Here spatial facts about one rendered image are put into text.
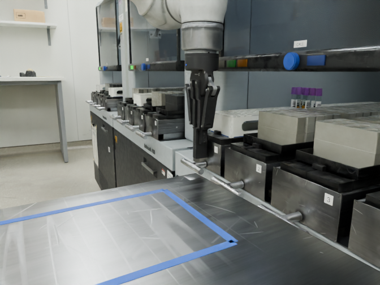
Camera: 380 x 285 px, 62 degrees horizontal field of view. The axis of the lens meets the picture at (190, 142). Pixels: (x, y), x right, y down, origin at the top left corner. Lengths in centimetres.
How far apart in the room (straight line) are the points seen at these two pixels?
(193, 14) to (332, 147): 37
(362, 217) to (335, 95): 71
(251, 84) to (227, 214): 59
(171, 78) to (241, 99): 87
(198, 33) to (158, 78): 101
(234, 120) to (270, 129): 9
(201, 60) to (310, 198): 35
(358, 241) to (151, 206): 26
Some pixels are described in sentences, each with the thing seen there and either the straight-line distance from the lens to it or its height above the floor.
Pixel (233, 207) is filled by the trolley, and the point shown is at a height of 82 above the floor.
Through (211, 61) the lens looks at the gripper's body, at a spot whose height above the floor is 98.
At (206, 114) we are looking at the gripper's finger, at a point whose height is 87.
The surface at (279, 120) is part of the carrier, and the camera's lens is 64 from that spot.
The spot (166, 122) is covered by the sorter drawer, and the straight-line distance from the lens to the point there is 105.
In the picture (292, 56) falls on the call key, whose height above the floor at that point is 99.
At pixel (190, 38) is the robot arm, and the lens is 68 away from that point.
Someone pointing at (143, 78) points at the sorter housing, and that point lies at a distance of 164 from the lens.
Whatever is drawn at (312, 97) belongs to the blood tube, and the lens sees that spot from 90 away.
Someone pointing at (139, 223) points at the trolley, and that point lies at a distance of 32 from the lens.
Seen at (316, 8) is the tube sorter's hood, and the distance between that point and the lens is 59.
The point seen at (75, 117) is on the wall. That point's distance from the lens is 419.
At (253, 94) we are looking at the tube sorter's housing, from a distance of 89.
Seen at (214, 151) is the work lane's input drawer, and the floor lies 79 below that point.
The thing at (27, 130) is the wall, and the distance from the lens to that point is 419.
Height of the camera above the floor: 96
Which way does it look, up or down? 13 degrees down
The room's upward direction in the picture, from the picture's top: straight up
